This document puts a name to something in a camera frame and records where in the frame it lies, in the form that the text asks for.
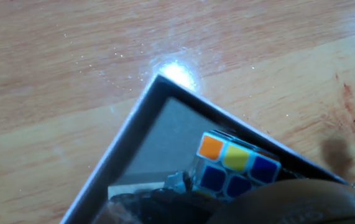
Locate pink square gift box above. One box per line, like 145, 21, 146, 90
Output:
59, 73, 352, 224

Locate small Rubik's cube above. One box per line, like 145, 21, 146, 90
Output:
191, 129, 282, 202

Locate orange wooden board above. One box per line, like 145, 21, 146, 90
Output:
0, 0, 355, 224

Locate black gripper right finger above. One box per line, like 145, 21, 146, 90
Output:
206, 179, 355, 224

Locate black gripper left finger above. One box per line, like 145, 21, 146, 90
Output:
102, 186, 224, 224

